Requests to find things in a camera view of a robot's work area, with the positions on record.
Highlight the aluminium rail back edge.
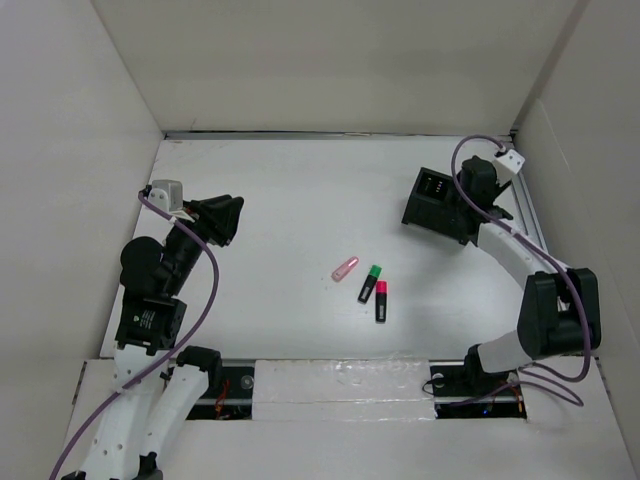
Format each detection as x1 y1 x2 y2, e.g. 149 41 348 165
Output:
163 130 516 142

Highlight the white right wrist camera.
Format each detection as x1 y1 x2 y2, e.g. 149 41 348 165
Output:
492 149 526 182

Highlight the aluminium rail right edge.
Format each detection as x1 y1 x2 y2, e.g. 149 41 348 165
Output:
499 139 581 356

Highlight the aluminium rail edge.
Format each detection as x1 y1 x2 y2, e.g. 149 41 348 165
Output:
163 130 516 142
499 139 581 356

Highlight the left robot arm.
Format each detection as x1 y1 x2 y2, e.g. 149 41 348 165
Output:
69 189 244 479

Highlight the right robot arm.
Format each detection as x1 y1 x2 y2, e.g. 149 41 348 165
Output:
451 150 602 394

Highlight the red cap black highlighter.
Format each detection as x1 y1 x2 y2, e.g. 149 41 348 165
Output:
375 280 388 323

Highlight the green cap black highlighter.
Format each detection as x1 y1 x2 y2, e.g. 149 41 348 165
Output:
357 265 382 304

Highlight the blue cap black highlighter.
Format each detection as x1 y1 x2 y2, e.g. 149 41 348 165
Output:
424 177 436 197

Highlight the black two-compartment organizer box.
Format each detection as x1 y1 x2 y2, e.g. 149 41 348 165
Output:
401 168 479 245

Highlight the pink highlighter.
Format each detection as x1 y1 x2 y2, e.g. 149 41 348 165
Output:
331 256 359 282

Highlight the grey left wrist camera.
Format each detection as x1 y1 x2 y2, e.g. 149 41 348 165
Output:
143 179 183 215

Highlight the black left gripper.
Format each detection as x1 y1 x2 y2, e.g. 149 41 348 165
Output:
164 193 243 294

